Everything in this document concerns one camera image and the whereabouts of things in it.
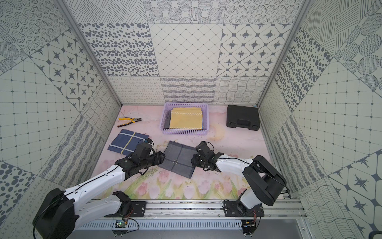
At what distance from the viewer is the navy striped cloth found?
3.13ft

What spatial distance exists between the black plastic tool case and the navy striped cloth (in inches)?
24.5

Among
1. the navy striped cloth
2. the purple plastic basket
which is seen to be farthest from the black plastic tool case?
the navy striped cloth

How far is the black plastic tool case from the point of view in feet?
3.46

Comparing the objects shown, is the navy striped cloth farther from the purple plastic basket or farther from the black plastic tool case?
the black plastic tool case
